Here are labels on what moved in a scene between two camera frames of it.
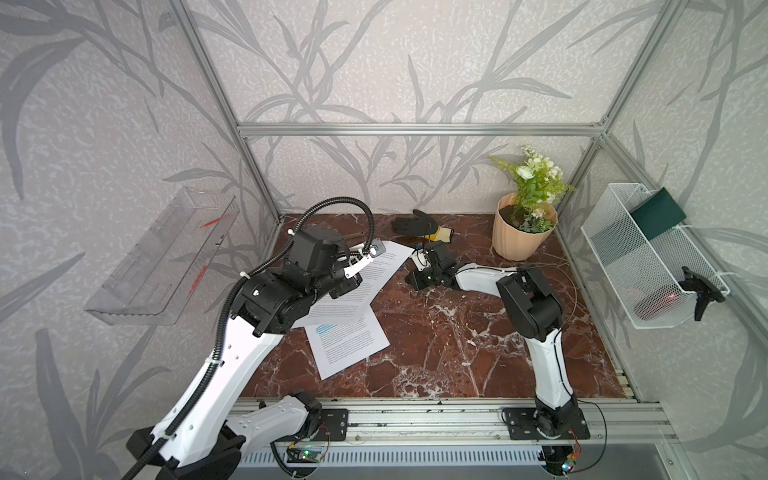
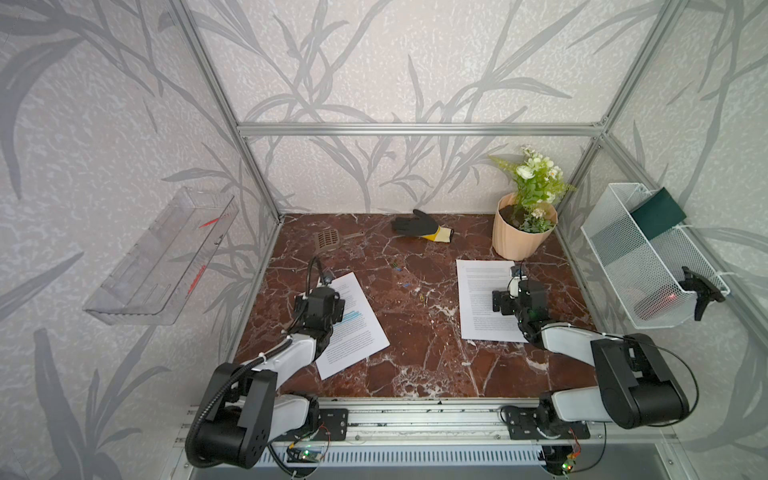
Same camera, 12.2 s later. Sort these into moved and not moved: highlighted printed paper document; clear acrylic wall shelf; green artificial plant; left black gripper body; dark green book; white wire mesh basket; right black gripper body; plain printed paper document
Moved: right black gripper body; left black gripper body; plain printed paper document
Not moved: clear acrylic wall shelf; highlighted printed paper document; dark green book; white wire mesh basket; green artificial plant
